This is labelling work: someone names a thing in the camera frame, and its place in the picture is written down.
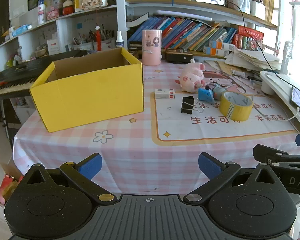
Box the white orange carton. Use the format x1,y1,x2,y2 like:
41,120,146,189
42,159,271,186
209,40,236,52
203,46,230,56

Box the pink checked desktop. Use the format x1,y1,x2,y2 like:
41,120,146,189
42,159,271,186
13,59,300,196

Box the blue tissue pack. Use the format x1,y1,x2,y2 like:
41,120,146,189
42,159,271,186
12,24,32,37

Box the white charging cable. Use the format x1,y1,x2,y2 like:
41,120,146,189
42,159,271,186
252,102,300,122

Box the red marker pen box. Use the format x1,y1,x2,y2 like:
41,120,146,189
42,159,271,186
231,26,265,51

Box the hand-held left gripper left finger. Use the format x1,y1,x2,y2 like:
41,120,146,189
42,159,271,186
16,152,117,203

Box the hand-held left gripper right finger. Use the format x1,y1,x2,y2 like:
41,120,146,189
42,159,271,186
182,152,283,203

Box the stack of papers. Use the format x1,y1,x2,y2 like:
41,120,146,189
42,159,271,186
205,50,281,80

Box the blue packet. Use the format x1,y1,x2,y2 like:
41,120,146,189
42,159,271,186
198,87,214,103

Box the yellow cardboard box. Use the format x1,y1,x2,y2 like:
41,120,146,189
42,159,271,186
29,47,144,133

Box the white pen holders with brushes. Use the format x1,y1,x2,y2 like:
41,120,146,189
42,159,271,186
72,25,115,52

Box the smartphone with lit screen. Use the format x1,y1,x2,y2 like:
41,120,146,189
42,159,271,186
289,86,300,113

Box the white desk riser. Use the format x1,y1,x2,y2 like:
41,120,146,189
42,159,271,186
259,70,300,135

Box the black picture frame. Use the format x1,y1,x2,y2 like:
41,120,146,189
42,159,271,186
27,0,43,12

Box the pink printed cup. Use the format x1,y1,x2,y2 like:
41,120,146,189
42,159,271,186
142,29,163,66

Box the row of slanted books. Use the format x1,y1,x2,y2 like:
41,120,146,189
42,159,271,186
127,16,238,52

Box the grey purple toy car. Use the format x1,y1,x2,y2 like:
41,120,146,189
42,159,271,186
206,80,228,100

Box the white red eraser box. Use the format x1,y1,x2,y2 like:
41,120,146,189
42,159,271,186
154,89,176,99

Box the yellow tape roll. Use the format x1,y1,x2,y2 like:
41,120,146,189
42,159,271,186
219,91,254,122

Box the black cable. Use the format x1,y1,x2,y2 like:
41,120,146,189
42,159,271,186
226,0,293,87

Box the black binder clip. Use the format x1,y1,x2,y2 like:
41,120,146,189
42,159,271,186
182,96,202,107
181,102,205,116

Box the white shelf unit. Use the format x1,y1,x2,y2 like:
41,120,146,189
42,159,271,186
0,5,118,68

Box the red white jar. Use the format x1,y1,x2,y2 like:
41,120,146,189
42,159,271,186
62,0,75,15

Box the white lotion bottle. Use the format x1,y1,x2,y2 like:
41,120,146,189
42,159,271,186
37,0,47,25

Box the pink plush pig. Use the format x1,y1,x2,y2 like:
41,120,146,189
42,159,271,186
179,59,206,92

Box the black electronic keyboard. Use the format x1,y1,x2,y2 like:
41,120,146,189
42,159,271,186
0,50,88,98

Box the red tassel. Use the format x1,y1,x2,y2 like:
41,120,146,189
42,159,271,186
95,25,102,51

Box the black pencil case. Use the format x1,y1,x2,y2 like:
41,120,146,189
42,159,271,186
165,49,196,64

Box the printed cartoon desk mat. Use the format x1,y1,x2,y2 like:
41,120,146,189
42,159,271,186
150,62,298,147

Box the pink box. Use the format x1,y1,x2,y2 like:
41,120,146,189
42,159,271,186
46,6,59,20

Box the white box red label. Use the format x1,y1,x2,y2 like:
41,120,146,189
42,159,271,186
47,38,61,55

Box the white bookshelf frame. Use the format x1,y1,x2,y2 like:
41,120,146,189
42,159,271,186
116,0,286,55

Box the white pen boxes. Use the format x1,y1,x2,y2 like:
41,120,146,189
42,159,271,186
237,0,266,20

